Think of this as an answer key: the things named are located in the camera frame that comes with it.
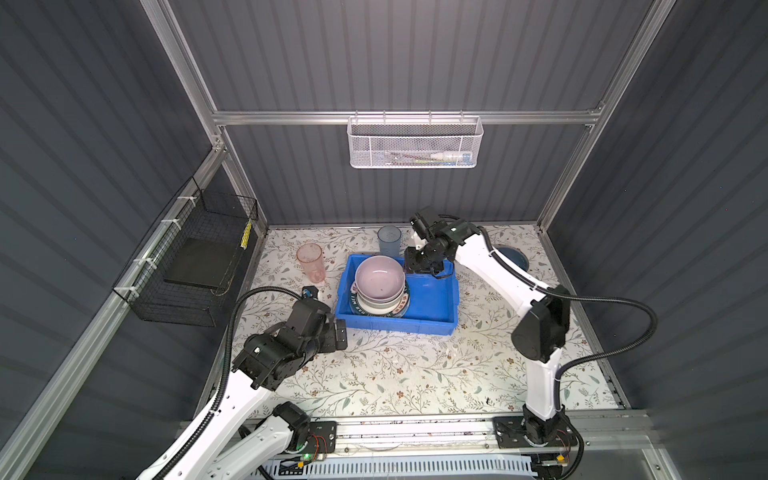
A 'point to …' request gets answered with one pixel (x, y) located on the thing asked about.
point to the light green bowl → (378, 308)
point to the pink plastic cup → (310, 256)
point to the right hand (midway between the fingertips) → (411, 269)
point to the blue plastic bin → (433, 308)
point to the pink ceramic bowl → (379, 278)
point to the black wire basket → (195, 213)
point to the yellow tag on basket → (246, 234)
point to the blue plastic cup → (389, 240)
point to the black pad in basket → (204, 262)
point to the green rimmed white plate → (401, 309)
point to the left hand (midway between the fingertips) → (329, 328)
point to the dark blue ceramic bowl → (516, 255)
